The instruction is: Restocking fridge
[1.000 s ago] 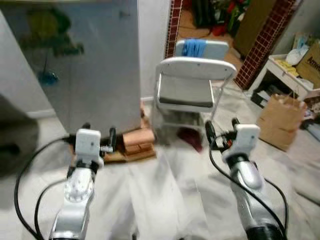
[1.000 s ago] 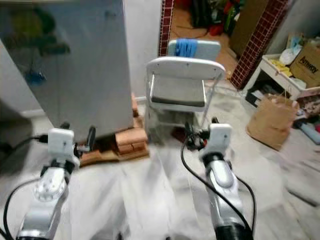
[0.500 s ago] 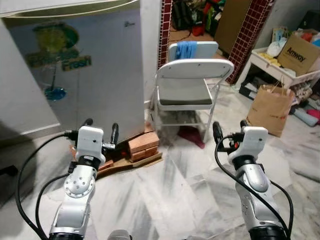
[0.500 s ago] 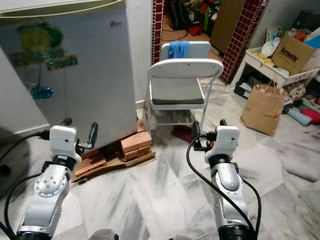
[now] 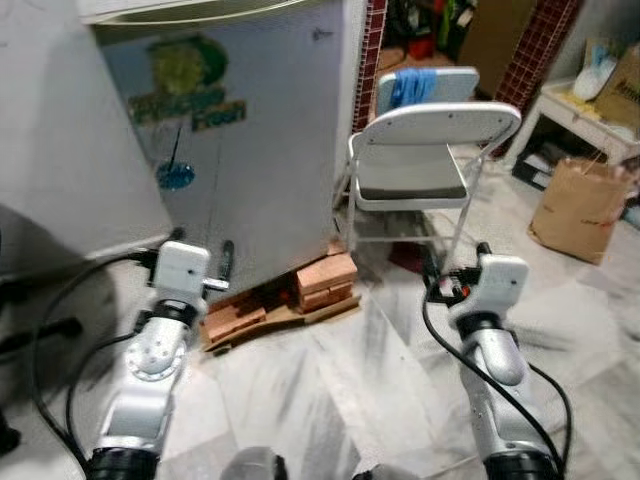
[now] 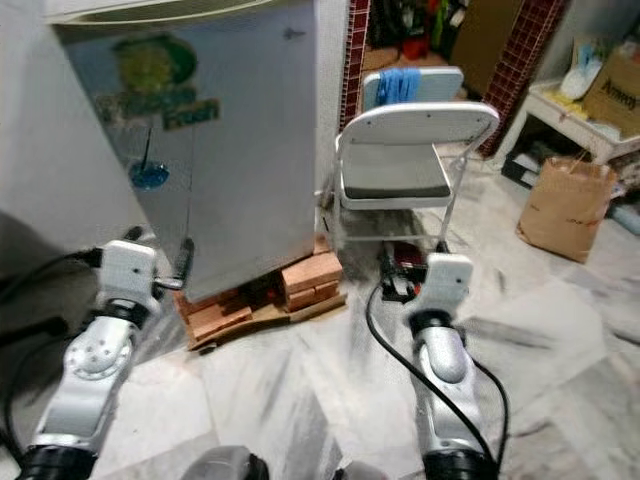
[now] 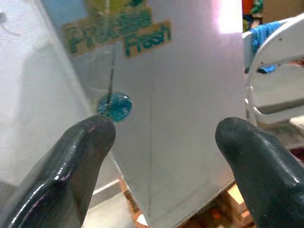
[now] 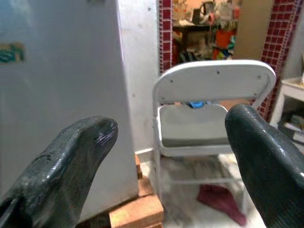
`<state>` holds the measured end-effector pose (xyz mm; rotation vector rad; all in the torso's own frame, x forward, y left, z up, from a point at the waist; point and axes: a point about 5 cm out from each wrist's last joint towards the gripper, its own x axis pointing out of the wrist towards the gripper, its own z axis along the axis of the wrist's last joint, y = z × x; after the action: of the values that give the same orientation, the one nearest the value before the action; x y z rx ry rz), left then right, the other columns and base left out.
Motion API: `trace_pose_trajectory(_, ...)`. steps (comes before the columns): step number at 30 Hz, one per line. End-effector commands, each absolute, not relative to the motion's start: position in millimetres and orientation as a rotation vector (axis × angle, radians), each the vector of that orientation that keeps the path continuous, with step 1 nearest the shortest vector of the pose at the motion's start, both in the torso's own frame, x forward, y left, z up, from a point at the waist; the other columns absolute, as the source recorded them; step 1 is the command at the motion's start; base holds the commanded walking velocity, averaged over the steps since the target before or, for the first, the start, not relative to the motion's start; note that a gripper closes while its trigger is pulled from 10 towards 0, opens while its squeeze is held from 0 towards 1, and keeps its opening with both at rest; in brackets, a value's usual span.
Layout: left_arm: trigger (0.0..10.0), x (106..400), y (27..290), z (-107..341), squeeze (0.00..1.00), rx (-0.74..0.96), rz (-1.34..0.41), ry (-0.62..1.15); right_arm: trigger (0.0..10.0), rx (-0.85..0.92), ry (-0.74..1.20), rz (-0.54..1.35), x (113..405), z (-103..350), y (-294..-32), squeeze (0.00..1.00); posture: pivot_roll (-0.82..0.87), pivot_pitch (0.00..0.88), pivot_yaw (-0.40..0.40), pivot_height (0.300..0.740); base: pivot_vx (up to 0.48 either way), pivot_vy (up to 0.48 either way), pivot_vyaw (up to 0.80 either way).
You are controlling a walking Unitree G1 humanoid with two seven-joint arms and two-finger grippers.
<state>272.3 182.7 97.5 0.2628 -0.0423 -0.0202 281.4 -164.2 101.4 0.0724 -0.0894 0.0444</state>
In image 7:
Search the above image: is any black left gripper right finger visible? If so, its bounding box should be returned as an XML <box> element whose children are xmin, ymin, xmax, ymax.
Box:
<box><xmin>215</xmin><ymin>117</ymin><xmax>304</xmax><ymax>228</ymax></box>

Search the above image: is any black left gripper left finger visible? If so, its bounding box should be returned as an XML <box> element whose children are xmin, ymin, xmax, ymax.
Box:
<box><xmin>0</xmin><ymin>115</ymin><xmax>117</xmax><ymax>228</ymax></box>

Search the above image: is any silver fridge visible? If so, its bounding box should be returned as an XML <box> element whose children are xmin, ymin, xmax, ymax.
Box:
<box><xmin>40</xmin><ymin>0</ymin><xmax>247</xmax><ymax>228</ymax></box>

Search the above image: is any white plastic chair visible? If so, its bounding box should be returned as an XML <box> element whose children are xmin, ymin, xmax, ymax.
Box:
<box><xmin>242</xmin><ymin>14</ymin><xmax>304</xmax><ymax>149</ymax></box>

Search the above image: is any round blue sticker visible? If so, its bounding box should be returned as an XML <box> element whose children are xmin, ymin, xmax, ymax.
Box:
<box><xmin>96</xmin><ymin>91</ymin><xmax>134</xmax><ymax>124</ymax></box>

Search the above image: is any blue cloth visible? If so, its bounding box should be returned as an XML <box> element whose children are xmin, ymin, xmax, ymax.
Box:
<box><xmin>248</xmin><ymin>20</ymin><xmax>284</xmax><ymax>74</ymax></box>

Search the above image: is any green gold fresh sticker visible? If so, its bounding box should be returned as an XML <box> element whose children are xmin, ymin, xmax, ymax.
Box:
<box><xmin>62</xmin><ymin>0</ymin><xmax>172</xmax><ymax>58</ymax></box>

